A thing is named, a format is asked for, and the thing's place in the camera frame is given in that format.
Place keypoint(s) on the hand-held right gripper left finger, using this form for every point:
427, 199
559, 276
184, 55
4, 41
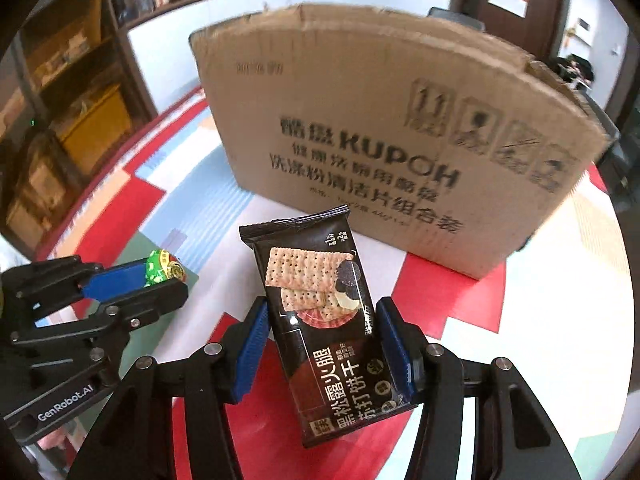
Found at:
252, 352

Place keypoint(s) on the dark grey dining chair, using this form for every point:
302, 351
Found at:
457, 17
620, 160

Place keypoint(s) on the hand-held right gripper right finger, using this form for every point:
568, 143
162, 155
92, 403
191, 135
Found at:
396, 355

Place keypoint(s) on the brown cardboard box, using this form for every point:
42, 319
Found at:
380, 125

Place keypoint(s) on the green lollipop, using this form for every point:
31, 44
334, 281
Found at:
165, 267

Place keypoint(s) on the black cracker packet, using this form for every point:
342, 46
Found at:
320, 330

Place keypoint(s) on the colourful patchwork tablecloth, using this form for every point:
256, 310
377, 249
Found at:
500, 340

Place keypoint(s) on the yellow storage box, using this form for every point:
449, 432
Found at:
92, 120

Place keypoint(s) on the dark bag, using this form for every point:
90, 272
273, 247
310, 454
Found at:
577, 71

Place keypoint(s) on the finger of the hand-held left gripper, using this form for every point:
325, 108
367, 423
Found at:
117, 280
155, 305

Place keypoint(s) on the wooden open shelf cabinet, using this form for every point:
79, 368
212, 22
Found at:
60, 110

